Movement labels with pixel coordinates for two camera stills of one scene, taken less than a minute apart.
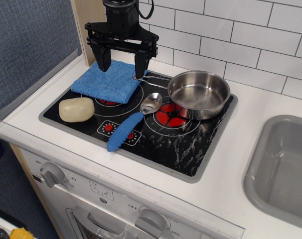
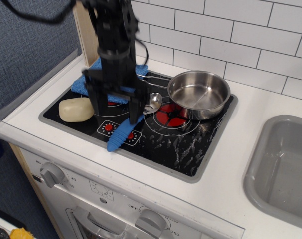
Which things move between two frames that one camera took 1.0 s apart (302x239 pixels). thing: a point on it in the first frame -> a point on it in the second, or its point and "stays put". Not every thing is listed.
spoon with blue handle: x=149 y=104 stays put
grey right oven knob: x=150 y=223 stays put
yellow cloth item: x=20 y=233 stays put
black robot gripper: x=122 y=30 -> x=118 y=74
